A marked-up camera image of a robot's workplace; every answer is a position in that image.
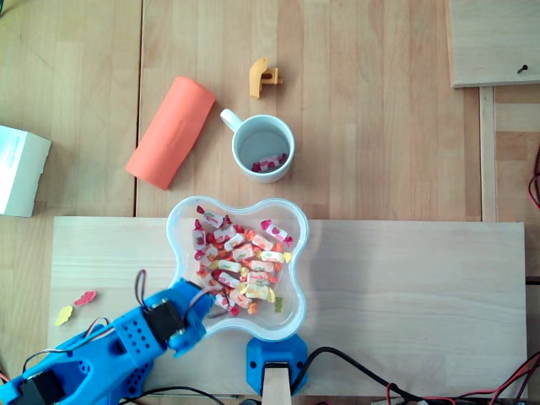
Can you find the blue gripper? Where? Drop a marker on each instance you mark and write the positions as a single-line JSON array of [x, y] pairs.
[[209, 305]]

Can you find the blue 3D-printed robot arm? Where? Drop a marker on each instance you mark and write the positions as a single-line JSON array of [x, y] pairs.
[[97, 363]]

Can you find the orange gummy bear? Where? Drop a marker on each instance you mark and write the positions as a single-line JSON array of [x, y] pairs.
[[252, 308]]

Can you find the yellow wrapped candy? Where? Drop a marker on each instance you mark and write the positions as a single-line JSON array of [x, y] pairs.
[[255, 291], [228, 266], [272, 256]]

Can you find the pink wrapped candy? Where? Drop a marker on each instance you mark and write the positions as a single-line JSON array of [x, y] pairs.
[[258, 277]]

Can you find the clear Haribo plastic tub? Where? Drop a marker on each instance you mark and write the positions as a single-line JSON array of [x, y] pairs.
[[274, 325]]

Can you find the green gummy bear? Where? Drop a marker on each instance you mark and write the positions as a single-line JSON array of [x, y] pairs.
[[278, 304]]

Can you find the red gummy sweet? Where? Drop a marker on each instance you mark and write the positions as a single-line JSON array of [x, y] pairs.
[[85, 298]]

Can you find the yellow gummy sweet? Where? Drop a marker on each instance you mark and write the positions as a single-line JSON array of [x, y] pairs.
[[63, 315]]

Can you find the light wooden base board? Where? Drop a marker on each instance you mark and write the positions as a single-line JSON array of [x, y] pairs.
[[379, 295]]

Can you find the orange foam roll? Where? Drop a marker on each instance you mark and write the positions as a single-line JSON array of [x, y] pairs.
[[169, 126]]

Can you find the white ceramic mug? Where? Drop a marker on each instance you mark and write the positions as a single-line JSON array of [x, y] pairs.
[[270, 131]]

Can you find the white cardboard box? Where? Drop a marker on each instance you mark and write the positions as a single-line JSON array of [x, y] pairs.
[[21, 169]]

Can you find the orange 3D-printed part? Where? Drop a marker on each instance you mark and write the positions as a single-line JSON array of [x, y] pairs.
[[256, 80]]

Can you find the pale plywood panel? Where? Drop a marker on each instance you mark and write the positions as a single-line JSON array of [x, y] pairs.
[[493, 42]]

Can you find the black screw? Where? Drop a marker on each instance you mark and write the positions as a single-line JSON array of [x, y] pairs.
[[523, 68]]

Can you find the blue printed post base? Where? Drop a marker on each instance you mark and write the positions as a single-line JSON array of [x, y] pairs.
[[255, 358]]

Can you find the wooden camera post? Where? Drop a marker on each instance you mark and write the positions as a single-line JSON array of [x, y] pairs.
[[276, 386]]

